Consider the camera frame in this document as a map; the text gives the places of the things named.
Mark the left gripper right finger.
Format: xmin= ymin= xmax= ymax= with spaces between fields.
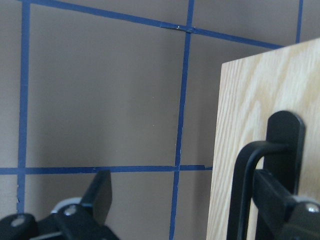
xmin=253 ymin=169 xmax=320 ymax=240

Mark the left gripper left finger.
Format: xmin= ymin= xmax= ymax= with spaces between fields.
xmin=80 ymin=170 xmax=112 ymax=225

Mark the black drawer handle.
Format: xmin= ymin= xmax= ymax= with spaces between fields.
xmin=226 ymin=110 xmax=306 ymax=240

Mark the wooden drawer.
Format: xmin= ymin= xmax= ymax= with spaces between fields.
xmin=206 ymin=39 xmax=320 ymax=240

